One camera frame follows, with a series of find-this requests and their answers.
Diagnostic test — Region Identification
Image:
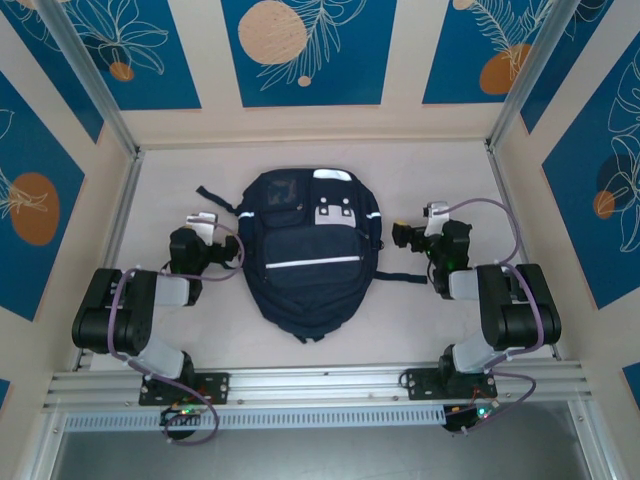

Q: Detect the navy blue backpack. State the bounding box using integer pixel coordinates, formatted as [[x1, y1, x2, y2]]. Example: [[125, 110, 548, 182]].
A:
[[195, 168, 429, 345]]

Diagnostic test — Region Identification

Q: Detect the grey metal sheet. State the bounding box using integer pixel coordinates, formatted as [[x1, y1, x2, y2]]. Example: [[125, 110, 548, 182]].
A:
[[49, 430, 601, 480]]

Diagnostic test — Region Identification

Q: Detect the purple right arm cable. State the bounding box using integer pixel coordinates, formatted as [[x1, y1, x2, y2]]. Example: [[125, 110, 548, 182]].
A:
[[444, 197, 548, 436]]

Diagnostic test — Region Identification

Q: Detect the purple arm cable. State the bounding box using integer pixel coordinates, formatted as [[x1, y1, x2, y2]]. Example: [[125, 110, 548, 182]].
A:
[[444, 197, 548, 436], [107, 222, 246, 446]]

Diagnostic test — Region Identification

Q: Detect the aluminium table side rail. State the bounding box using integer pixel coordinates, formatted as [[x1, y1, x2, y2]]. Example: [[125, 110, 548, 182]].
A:
[[484, 141, 562, 359], [74, 148, 146, 372]]

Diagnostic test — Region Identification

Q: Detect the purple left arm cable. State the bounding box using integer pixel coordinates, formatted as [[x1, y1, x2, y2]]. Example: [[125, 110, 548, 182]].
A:
[[107, 222, 246, 446]]

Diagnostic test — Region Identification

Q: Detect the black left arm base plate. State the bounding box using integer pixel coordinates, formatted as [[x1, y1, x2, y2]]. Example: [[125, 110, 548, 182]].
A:
[[138, 372, 231, 407]]

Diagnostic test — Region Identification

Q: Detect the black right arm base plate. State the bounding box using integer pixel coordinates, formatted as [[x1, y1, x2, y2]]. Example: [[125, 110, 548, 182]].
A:
[[402, 367, 499, 402]]

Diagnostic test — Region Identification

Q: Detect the aluminium frame rail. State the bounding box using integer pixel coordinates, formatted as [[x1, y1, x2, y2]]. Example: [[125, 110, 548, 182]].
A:
[[42, 361, 594, 414]]

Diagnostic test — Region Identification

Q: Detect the grey slotted cable duct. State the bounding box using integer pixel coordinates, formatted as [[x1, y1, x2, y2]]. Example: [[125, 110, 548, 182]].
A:
[[63, 405, 449, 433]]

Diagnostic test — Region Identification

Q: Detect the aluminium frame post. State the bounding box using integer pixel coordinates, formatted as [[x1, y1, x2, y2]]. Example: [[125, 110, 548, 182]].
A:
[[36, 0, 140, 157], [486, 0, 590, 152]]

